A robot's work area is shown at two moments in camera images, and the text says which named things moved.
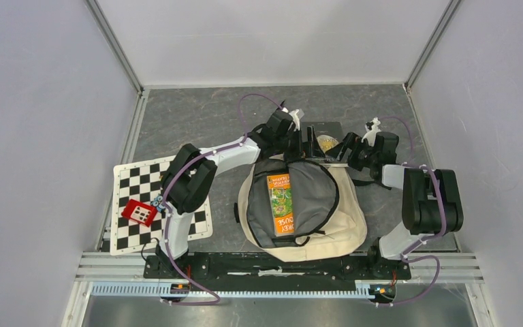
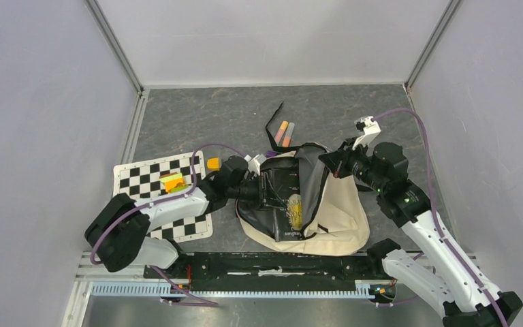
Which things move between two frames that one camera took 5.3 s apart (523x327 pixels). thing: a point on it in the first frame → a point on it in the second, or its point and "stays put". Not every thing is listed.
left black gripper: (306, 150) → (266, 197)
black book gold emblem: (327, 134) → (281, 193)
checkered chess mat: (139, 182) stays put
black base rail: (240, 272) stays put
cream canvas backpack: (329, 217) stays put
